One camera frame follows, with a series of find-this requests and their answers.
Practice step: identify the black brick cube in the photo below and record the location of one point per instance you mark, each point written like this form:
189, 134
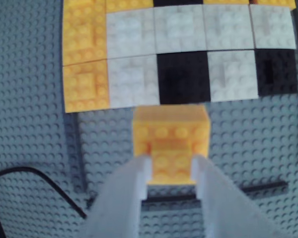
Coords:
183, 77
275, 72

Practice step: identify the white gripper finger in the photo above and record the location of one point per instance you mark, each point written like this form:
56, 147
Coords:
226, 210
119, 205

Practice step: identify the grey studded baseplate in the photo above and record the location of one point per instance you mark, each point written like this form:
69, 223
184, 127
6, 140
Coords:
27, 99

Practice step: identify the orange brick cube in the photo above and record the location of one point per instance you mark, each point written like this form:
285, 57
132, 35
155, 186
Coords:
226, 1
84, 37
84, 84
171, 138
129, 4
275, 2
84, 3

